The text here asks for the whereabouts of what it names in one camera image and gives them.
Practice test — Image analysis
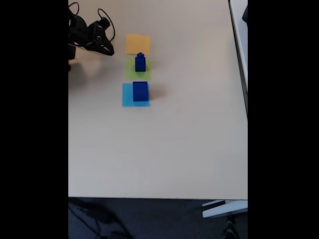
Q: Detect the medium blue cube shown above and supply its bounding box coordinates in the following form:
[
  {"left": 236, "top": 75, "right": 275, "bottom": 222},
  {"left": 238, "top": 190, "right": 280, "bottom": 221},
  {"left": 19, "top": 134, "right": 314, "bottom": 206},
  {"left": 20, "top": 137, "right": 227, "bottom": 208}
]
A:
[{"left": 135, "top": 56, "right": 147, "bottom": 73}]

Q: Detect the large blue cube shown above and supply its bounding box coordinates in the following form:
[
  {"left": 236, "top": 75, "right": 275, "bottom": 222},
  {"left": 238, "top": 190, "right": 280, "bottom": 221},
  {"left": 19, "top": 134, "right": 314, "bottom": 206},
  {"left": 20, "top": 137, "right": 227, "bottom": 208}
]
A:
[{"left": 133, "top": 81, "right": 150, "bottom": 102}]

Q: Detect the orange paper square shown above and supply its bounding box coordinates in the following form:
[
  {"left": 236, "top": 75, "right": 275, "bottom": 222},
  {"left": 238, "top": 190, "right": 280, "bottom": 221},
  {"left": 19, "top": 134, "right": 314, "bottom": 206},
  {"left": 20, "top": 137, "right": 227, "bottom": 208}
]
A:
[{"left": 125, "top": 34, "right": 152, "bottom": 56}]

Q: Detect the green paper square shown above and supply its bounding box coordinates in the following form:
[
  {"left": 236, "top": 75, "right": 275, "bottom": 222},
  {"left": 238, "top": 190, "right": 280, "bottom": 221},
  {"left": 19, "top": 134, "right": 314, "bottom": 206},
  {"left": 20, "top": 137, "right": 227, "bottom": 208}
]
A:
[{"left": 124, "top": 58, "right": 152, "bottom": 81}]

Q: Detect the light blue paper square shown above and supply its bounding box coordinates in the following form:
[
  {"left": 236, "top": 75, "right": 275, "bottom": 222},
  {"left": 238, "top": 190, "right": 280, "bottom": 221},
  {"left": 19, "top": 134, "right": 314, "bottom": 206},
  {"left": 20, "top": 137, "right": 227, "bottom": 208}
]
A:
[{"left": 122, "top": 83, "right": 151, "bottom": 108}]

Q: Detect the white neighbouring table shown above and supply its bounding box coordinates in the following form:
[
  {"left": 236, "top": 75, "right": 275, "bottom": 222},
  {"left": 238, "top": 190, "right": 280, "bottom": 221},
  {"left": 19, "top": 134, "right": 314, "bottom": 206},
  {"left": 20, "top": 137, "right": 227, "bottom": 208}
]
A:
[{"left": 228, "top": 0, "right": 248, "bottom": 118}]

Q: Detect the white table foot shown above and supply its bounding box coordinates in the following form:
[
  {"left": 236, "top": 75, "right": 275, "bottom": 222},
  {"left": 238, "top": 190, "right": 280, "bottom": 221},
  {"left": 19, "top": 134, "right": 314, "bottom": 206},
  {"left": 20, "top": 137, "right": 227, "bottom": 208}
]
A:
[{"left": 201, "top": 199, "right": 248, "bottom": 219}]

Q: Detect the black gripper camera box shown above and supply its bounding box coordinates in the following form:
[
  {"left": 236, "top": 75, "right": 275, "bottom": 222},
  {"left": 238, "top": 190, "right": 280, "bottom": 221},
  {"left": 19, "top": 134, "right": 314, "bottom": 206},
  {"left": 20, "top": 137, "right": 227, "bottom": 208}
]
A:
[{"left": 98, "top": 17, "right": 111, "bottom": 30}]

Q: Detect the thin arm motor cable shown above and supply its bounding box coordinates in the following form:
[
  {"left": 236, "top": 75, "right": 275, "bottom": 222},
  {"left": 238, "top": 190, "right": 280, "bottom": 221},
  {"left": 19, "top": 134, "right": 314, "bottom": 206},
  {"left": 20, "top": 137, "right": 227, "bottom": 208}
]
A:
[{"left": 68, "top": 1, "right": 80, "bottom": 19}]

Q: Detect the black floor cable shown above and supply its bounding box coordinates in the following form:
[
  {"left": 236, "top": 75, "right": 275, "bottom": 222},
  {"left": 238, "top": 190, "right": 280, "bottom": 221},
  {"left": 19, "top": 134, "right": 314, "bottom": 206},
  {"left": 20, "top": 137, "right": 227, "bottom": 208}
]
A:
[
  {"left": 68, "top": 199, "right": 133, "bottom": 239},
  {"left": 223, "top": 215, "right": 240, "bottom": 239}
]

